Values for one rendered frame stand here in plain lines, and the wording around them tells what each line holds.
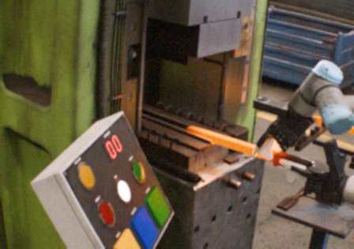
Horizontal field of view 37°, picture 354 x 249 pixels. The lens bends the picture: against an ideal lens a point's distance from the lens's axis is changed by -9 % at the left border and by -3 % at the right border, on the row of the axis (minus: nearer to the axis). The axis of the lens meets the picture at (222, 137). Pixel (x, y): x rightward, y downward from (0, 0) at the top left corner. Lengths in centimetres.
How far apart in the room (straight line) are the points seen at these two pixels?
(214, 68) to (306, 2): 829
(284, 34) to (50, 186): 464
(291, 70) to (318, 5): 460
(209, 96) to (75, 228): 103
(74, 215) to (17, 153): 81
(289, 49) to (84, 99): 422
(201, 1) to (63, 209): 70
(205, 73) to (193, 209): 55
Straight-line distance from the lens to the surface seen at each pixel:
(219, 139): 166
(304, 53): 544
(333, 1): 989
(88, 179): 106
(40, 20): 157
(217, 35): 155
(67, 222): 105
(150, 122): 180
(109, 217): 109
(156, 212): 126
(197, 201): 160
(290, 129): 151
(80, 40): 137
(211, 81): 194
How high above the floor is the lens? 165
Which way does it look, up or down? 23 degrees down
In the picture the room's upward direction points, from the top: 6 degrees clockwise
